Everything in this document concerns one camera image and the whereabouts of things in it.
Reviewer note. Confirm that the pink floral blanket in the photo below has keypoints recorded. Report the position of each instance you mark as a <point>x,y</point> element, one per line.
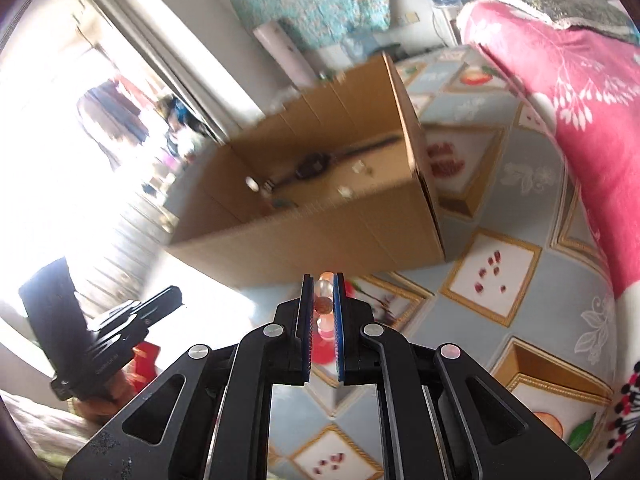
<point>575,110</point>

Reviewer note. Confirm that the grey sequined cloth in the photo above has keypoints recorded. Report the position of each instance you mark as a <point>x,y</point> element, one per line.
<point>565,7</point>

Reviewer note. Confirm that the grey curtain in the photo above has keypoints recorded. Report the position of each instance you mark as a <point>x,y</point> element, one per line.
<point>165,50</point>

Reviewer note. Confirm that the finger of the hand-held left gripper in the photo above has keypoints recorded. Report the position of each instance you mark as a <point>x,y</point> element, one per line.
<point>162,302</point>

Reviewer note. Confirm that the beige hanging jacket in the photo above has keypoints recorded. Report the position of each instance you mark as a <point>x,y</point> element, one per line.
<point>110,120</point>

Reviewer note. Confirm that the person's left hand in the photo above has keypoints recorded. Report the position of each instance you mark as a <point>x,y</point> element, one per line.
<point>122,390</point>

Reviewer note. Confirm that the black and purple smartwatch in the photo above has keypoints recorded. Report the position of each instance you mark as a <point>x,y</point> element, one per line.
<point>310,165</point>

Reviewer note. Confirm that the pile of clothes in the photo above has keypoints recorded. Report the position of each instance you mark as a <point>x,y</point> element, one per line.
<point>175,115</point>

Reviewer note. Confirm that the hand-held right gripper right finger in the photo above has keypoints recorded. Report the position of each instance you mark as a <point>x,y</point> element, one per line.
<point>340,330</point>

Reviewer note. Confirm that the teal floral cloth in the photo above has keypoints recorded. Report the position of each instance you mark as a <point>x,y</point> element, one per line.
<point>310,0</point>

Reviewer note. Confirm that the brown cardboard box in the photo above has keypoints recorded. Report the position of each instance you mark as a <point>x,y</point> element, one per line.
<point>350,240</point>

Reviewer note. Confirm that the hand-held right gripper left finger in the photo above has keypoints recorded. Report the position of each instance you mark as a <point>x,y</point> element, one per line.
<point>306,330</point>

